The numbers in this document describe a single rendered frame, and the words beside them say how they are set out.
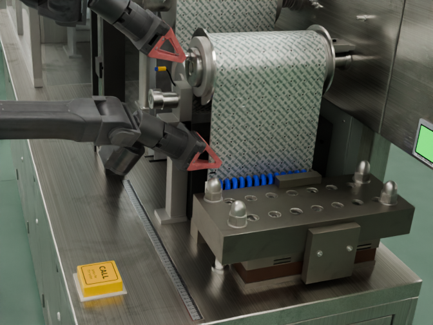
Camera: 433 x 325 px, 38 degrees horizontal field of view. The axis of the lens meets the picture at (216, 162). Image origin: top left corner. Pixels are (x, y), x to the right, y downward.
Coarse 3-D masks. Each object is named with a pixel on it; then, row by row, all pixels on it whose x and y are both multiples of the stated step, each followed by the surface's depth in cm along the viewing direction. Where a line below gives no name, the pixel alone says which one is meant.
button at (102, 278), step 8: (88, 264) 116; (96, 264) 116; (104, 264) 116; (112, 264) 116; (80, 272) 113; (88, 272) 113; (96, 272) 113; (104, 272) 114; (112, 272) 114; (80, 280) 112; (88, 280) 111; (96, 280) 111; (104, 280) 112; (112, 280) 112; (120, 280) 112; (88, 288) 110; (96, 288) 110; (104, 288) 111; (112, 288) 112; (120, 288) 112; (88, 296) 110
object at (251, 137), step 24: (288, 96) 123; (312, 96) 126; (216, 120) 120; (240, 120) 122; (264, 120) 124; (288, 120) 126; (312, 120) 128; (216, 144) 122; (240, 144) 124; (264, 144) 126; (288, 144) 128; (312, 144) 131; (216, 168) 125; (240, 168) 127; (264, 168) 129; (288, 168) 131
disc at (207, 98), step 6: (198, 30) 120; (204, 30) 117; (192, 36) 124; (198, 36) 120; (204, 36) 117; (210, 42) 115; (210, 48) 115; (210, 54) 115; (210, 84) 117; (210, 90) 117; (204, 96) 121; (210, 96) 118; (198, 102) 124; (204, 102) 121
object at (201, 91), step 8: (192, 40) 121; (200, 40) 117; (200, 48) 117; (208, 56) 116; (328, 56) 124; (208, 64) 115; (328, 64) 124; (208, 72) 116; (208, 80) 116; (200, 88) 120; (208, 88) 118; (200, 96) 120
